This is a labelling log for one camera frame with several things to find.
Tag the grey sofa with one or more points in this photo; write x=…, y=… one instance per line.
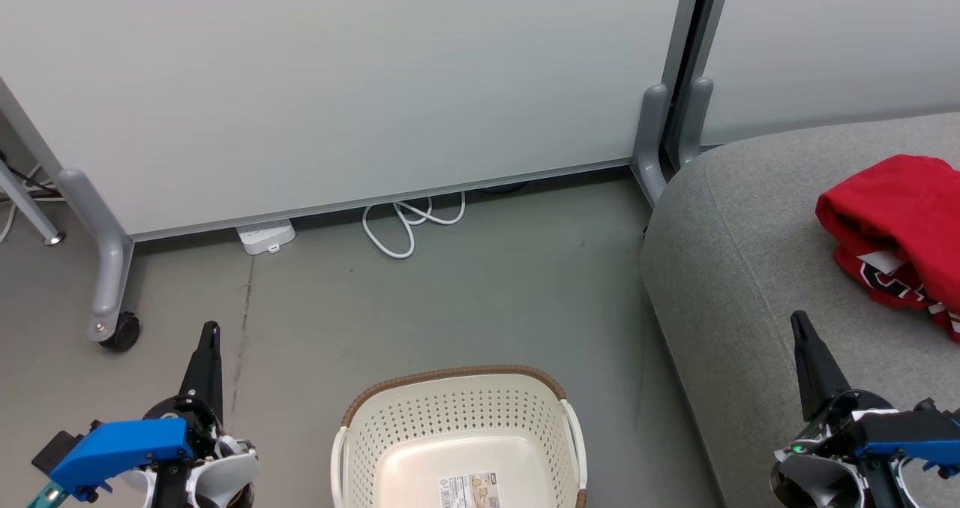
x=750, y=268

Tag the red printed clothing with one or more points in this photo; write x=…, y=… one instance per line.
x=900, y=208

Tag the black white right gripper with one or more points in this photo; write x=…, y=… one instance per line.
x=825, y=478

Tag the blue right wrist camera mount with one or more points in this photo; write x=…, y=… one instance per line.
x=911, y=429

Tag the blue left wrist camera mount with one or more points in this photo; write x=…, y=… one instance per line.
x=120, y=448

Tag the white partition panel grey frame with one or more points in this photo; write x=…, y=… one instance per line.
x=840, y=43
x=337, y=80

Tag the white power strip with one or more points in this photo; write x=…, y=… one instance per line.
x=266, y=236

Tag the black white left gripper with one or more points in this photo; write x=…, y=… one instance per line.
x=214, y=478

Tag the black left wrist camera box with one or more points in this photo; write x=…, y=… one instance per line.
x=56, y=448

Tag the printed paper label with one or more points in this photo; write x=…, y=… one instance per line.
x=469, y=491

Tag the grey stand leg round foot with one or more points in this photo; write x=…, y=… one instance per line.
x=26, y=204

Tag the cream perforated laundry basket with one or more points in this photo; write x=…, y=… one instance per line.
x=457, y=425

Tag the black caster wheel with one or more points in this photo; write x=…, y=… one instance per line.
x=121, y=333

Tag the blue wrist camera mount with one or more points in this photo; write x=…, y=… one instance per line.
x=120, y=448
x=911, y=429

